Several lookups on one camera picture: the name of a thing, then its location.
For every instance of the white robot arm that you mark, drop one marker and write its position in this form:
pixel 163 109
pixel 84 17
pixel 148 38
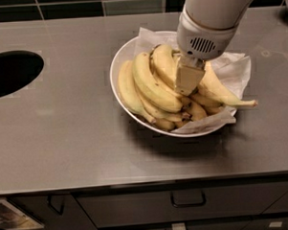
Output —
pixel 201 8

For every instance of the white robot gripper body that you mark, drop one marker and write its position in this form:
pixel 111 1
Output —
pixel 204 40

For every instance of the small white label sticker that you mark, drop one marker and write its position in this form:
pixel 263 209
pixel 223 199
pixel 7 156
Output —
pixel 276 224

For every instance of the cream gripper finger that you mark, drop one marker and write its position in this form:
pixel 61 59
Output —
pixel 189 73

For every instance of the picture on cabinet side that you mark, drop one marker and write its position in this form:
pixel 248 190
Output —
pixel 12 218

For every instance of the black cabinet door handle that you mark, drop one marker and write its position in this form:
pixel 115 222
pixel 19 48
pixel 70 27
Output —
pixel 56 203

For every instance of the grey drawer front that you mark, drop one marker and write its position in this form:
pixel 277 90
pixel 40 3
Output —
pixel 151 208

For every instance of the black drawer handle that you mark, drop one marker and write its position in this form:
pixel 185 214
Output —
pixel 187 199

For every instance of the dark round sink hole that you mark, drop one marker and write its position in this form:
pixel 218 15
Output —
pixel 18 69

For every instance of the white paper liner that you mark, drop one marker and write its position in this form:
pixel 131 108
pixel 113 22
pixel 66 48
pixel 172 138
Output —
pixel 233 70

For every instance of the white ceramic bowl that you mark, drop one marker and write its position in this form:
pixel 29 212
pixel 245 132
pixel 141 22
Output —
pixel 122 57

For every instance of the short yellow banana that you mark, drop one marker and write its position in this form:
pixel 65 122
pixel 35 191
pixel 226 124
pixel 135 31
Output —
pixel 196 111

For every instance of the small bottom yellow banana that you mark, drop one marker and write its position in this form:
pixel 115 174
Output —
pixel 167 125

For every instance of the grey cabinet door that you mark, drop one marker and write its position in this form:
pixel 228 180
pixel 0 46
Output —
pixel 73 218

